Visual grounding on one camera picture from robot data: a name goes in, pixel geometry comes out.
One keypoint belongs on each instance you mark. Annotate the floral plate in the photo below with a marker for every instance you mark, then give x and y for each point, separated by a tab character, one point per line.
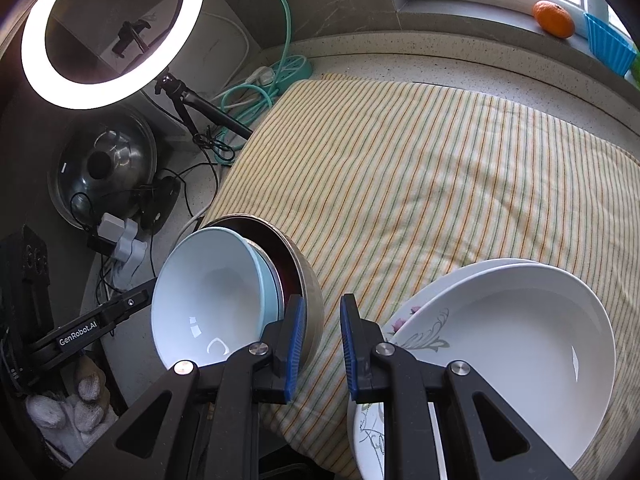
430	291

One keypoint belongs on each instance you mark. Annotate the striped yellow towel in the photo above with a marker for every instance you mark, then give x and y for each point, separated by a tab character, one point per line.
385	186

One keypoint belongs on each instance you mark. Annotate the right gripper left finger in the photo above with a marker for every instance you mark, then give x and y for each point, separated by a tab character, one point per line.
202	422

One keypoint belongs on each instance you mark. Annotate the red steel bowl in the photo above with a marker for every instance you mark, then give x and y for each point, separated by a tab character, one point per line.
275	248

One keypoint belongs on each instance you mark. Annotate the large steel bowl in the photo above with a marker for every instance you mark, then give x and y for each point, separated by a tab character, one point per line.
312	293

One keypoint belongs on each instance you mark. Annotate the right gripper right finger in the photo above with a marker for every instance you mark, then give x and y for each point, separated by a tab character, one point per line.
439	421

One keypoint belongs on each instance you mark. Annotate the blue ribbed cup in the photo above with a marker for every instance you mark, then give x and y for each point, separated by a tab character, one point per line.
609	46

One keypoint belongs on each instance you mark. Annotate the light green ceramic bowl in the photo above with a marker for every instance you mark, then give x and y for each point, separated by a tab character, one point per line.
215	294

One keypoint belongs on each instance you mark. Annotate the teal round power strip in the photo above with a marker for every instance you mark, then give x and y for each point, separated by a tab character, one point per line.
291	69

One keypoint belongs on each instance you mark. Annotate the black light tripod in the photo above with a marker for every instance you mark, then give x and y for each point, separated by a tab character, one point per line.
183	97

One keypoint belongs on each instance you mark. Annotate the white power adapter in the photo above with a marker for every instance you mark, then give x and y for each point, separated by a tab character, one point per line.
128	252

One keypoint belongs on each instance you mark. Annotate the white plate grey pattern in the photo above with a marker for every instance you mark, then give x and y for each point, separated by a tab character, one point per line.
539	336

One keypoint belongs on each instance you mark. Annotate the green dish soap bottle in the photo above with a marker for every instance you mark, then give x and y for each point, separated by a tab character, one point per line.
635	70

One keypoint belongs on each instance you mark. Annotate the black pot lid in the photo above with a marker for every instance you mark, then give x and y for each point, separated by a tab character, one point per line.
106	158

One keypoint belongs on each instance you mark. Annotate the orange fruit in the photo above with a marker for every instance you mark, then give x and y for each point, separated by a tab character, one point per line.
554	19

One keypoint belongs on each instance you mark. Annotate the gloved left hand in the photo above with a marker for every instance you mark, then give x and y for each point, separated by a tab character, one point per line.
70	426

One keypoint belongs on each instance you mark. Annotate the white plug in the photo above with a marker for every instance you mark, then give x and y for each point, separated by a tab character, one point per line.
262	76

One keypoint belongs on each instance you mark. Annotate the ring light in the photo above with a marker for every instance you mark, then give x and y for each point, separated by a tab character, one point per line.
86	54

